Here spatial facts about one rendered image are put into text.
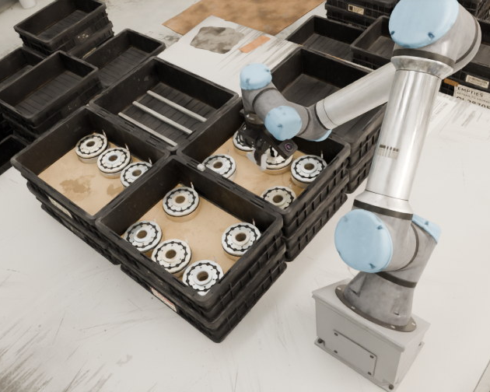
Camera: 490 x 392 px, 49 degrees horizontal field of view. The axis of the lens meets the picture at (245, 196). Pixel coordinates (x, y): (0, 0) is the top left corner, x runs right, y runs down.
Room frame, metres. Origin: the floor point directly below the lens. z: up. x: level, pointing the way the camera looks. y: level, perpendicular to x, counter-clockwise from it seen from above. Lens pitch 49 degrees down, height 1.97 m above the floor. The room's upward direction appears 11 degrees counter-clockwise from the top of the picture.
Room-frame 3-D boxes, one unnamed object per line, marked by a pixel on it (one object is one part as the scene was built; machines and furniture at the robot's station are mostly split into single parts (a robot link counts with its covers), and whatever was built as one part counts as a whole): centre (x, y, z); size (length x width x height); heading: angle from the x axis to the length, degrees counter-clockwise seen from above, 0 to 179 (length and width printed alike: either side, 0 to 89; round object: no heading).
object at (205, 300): (0.86, 0.16, 0.92); 0.40 x 0.30 x 0.02; 42
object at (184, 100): (1.36, 0.20, 0.87); 0.40 x 0.30 x 0.11; 42
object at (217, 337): (0.86, 0.16, 0.76); 0.40 x 0.30 x 0.12; 42
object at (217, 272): (0.73, 0.14, 0.86); 0.10 x 0.10 x 0.01
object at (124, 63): (2.35, 0.49, 0.31); 0.40 x 0.30 x 0.34; 133
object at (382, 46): (2.03, -0.84, 0.31); 0.40 x 0.30 x 0.34; 43
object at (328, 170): (1.06, -0.07, 0.92); 0.40 x 0.30 x 0.02; 42
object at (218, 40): (1.99, 0.00, 0.71); 0.22 x 0.19 x 0.01; 43
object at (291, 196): (0.93, -0.08, 0.86); 0.10 x 0.10 x 0.01
